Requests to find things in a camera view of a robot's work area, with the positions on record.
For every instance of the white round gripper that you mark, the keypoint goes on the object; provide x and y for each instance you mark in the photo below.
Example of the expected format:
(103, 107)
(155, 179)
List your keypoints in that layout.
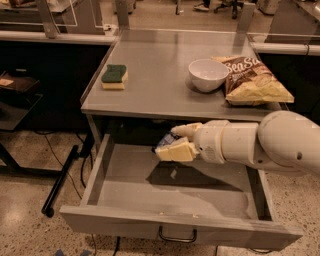
(209, 140)

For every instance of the blue rxbar blueberry bar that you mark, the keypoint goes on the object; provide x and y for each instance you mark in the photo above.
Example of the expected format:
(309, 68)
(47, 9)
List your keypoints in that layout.
(167, 139)

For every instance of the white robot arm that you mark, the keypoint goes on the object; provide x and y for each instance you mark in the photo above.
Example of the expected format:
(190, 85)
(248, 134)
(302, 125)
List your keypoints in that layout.
(284, 142)

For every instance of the grey open top drawer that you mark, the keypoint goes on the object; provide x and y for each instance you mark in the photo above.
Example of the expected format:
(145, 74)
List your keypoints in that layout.
(130, 193)

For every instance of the white bowl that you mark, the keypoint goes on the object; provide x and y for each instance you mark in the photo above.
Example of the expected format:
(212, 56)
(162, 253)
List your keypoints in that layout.
(207, 75)

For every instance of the grey metal table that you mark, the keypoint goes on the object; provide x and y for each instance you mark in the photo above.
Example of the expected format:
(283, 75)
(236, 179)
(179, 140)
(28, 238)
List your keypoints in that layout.
(157, 85)

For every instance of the sea salt chips bag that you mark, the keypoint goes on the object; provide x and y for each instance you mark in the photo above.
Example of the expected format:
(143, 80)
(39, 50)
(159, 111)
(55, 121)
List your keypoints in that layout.
(251, 83)

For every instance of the green yellow sponge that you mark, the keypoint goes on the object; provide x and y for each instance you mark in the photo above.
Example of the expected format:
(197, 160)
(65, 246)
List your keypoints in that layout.
(114, 77)

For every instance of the black floor bar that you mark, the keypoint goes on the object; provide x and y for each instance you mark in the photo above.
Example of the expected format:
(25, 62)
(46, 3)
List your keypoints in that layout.
(47, 208)

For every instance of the dark side cart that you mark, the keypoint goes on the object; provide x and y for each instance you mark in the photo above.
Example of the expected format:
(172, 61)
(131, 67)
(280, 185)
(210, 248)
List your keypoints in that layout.
(17, 98)

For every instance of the black drawer handle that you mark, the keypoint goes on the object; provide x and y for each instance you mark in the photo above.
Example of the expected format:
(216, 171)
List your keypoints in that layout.
(177, 236)

